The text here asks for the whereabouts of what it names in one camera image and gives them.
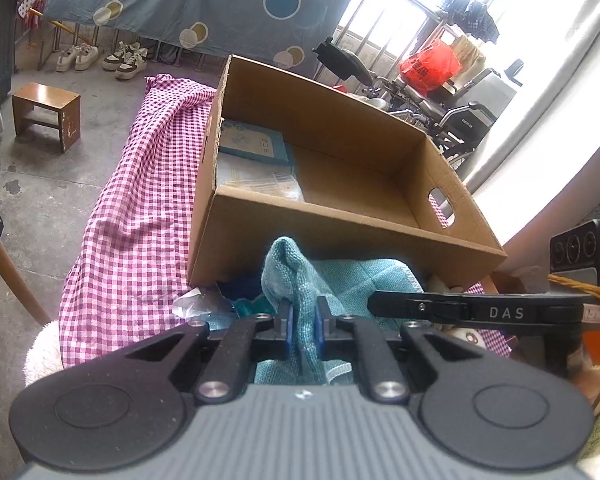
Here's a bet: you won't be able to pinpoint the wooden stool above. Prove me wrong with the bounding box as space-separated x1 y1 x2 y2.
12 83 82 154

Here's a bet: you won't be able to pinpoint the pink checked cloth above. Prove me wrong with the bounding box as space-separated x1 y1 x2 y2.
59 74 513 368

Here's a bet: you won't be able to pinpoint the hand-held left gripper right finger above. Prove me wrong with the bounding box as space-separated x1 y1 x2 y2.
316 296 485 407

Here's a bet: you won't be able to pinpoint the blue sheet with circles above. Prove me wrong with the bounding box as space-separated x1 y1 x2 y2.
45 0 375 78

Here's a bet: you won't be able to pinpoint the yellow wooden pole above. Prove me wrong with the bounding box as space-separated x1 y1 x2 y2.
29 7 100 47

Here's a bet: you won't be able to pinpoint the dark blue cloth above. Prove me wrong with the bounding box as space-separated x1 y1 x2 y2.
217 270 265 306

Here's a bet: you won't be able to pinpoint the wheelchair with black backrest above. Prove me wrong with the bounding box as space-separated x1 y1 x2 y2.
370 60 525 161

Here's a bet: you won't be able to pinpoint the cardboard box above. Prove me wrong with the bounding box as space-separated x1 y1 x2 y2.
186 54 509 293

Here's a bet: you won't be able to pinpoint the dark grey hanging cloth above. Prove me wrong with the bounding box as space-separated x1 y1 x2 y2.
0 0 18 98

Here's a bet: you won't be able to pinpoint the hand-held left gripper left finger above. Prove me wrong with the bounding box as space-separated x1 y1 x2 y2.
125 297 295 407

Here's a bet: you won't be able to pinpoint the crumpled plastic wrapper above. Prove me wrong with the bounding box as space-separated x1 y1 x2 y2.
172 287 235 318

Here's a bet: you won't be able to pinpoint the clear plastic packet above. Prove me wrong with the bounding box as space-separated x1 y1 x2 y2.
215 152 305 203

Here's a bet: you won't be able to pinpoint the brown and white sneaker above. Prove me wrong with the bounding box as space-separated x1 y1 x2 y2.
102 42 131 71

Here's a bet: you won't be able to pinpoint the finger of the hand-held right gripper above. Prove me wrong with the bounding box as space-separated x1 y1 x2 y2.
368 290 473 322

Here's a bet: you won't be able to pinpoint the blue checked hanging clothes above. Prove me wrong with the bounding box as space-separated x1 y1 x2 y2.
436 0 500 45

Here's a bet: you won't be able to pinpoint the black white sneakers pair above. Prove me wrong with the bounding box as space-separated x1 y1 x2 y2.
116 42 150 81

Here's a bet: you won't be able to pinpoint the large red plastic bag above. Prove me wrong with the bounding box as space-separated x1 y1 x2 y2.
399 41 463 93

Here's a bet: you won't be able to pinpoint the blue printed packet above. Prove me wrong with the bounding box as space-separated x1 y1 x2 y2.
218 119 295 166

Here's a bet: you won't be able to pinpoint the teal towel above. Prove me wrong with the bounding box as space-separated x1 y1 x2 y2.
237 236 425 386

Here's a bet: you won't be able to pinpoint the white fluffy cushion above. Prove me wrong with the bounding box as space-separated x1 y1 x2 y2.
24 319 70 387

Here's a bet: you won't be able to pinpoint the beige hanging towel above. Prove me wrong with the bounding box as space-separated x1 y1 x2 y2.
452 35 486 66

